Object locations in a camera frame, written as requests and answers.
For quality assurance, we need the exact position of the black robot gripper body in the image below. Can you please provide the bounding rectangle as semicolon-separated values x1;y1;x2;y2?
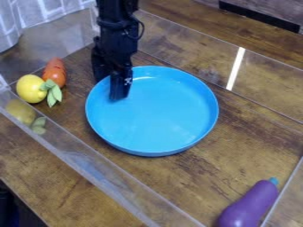
94;0;141;66

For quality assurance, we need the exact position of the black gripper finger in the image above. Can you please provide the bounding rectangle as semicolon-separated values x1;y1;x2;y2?
91;47;110;82
110;64;133;101

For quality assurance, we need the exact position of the orange toy carrot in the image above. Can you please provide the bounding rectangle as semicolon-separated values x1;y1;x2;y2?
42;57;67;107

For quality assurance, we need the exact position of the blue round plastic tray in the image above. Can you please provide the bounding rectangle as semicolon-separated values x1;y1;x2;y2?
86;66;219;157

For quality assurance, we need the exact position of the yellow toy lemon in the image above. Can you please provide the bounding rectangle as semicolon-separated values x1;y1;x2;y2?
16;74;47;104

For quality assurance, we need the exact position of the white grid curtain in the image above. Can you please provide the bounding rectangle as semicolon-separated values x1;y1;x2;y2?
0;0;96;53

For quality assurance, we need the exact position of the purple toy eggplant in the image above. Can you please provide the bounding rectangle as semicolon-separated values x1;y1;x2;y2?
217;177;279;227

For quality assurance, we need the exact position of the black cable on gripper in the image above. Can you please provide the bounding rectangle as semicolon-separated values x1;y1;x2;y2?
129;17;146;42

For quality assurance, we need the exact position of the clear acrylic barrier wall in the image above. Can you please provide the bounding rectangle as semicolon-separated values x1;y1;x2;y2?
0;75;206;227

